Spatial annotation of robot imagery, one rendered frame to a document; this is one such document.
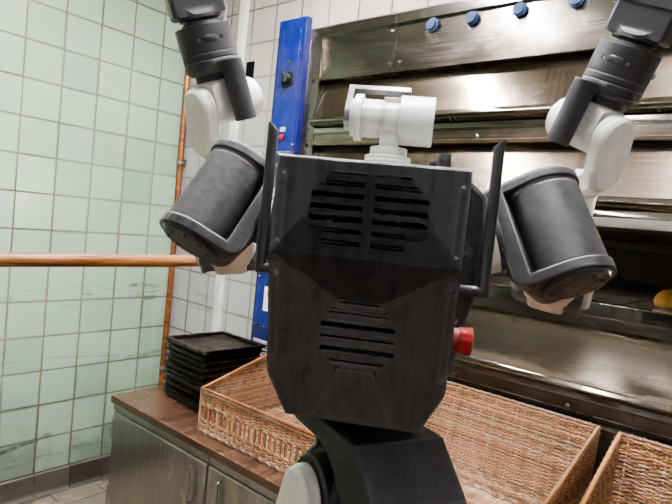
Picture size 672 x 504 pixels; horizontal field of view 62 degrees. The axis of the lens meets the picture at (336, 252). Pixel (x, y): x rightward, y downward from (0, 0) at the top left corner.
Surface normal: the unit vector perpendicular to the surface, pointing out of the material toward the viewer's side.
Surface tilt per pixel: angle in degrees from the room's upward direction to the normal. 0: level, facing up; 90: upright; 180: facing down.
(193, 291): 90
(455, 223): 90
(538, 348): 70
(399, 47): 90
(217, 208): 75
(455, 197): 90
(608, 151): 114
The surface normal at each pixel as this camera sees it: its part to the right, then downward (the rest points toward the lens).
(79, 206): 0.76, 0.11
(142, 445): -0.64, -0.02
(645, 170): -0.57, -0.36
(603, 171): 0.38, 0.48
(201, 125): -0.68, 0.36
